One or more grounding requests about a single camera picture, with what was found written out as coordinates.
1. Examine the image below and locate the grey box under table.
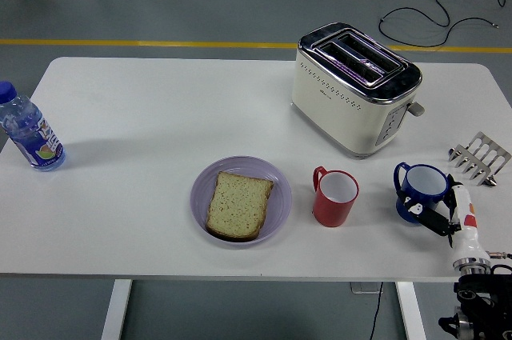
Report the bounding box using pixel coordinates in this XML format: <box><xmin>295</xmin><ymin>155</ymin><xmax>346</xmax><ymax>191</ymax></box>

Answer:
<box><xmin>350</xmin><ymin>282</ymin><xmax>383</xmax><ymax>294</ymax></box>

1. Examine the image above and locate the thin black hanging cable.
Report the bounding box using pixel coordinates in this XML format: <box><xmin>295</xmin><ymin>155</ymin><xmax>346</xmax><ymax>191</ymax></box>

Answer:
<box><xmin>368</xmin><ymin>282</ymin><xmax>384</xmax><ymax>340</ymax></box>

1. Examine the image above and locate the lilac round plate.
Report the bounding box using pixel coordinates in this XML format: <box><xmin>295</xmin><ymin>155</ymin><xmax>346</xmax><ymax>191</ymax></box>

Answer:
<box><xmin>189</xmin><ymin>155</ymin><xmax>293</xmax><ymax>249</ymax></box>

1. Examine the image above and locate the cream and chrome toaster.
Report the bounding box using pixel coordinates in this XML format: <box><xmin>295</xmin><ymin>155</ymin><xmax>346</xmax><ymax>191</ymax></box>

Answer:
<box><xmin>290</xmin><ymin>22</ymin><xmax>426</xmax><ymax>160</ymax></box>

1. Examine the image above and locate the silver metal toast rack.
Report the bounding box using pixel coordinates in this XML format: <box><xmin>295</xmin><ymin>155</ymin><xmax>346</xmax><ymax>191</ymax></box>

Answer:
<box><xmin>447</xmin><ymin>131</ymin><xmax>512</xmax><ymax>188</ymax></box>

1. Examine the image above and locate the black looped floor cable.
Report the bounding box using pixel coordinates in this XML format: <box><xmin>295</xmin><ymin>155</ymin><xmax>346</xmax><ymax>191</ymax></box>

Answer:
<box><xmin>378</xmin><ymin>0</ymin><xmax>507</xmax><ymax>48</ymax></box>

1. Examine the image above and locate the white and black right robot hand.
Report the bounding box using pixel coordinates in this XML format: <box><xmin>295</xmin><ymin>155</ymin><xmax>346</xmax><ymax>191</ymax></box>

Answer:
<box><xmin>402</xmin><ymin>174</ymin><xmax>490</xmax><ymax>268</ymax></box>

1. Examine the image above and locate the plastic bottle with blue cap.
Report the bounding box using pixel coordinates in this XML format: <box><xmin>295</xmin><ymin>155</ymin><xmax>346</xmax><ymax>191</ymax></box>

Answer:
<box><xmin>0</xmin><ymin>81</ymin><xmax>66</xmax><ymax>173</ymax></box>

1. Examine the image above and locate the slice of toast bread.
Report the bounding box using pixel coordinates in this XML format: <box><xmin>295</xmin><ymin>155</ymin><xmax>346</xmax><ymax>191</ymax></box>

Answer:
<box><xmin>205</xmin><ymin>170</ymin><xmax>275</xmax><ymax>242</ymax></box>

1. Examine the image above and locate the white table leg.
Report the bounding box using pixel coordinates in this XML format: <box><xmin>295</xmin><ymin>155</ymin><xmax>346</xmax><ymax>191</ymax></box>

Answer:
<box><xmin>100</xmin><ymin>278</ymin><xmax>133</xmax><ymax>340</ymax></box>
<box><xmin>395</xmin><ymin>282</ymin><xmax>427</xmax><ymax>340</ymax></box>

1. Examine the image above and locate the red enamel cup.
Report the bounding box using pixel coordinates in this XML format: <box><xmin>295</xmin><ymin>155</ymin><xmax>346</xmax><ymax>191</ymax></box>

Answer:
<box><xmin>311</xmin><ymin>166</ymin><xmax>360</xmax><ymax>228</ymax></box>

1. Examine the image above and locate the blue enamel cup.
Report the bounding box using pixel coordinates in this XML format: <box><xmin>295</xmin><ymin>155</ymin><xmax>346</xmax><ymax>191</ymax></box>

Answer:
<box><xmin>393</xmin><ymin>162</ymin><xmax>450</xmax><ymax>224</ymax></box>

